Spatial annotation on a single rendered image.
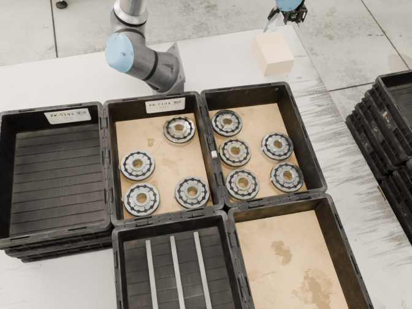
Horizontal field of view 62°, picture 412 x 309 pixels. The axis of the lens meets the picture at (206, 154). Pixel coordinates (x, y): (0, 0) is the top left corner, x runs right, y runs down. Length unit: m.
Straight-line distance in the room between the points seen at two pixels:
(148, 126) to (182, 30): 1.59
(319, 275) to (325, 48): 2.01
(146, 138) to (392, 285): 0.91
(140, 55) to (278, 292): 0.84
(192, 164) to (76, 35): 1.80
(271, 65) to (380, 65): 1.51
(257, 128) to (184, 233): 0.43
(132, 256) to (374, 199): 0.85
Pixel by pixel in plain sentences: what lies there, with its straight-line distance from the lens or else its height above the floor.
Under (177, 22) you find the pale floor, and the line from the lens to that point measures 2.74.
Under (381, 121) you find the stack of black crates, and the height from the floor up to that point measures 0.48.
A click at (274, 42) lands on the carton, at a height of 0.77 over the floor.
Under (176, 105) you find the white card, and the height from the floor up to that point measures 0.89.
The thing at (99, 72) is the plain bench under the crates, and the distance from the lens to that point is 1.50.
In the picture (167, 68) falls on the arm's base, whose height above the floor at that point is 0.85.
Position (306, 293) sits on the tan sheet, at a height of 0.83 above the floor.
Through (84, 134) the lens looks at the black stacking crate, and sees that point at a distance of 1.18.
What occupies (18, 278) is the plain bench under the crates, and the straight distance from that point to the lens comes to 1.21.
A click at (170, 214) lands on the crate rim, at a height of 0.93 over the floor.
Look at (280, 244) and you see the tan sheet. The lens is 1.04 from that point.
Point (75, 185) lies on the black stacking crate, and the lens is 1.10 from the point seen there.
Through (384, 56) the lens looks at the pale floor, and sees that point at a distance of 2.96.
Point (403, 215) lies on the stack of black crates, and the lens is 1.94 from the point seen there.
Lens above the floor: 1.81
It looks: 62 degrees down
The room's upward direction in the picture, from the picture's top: 9 degrees clockwise
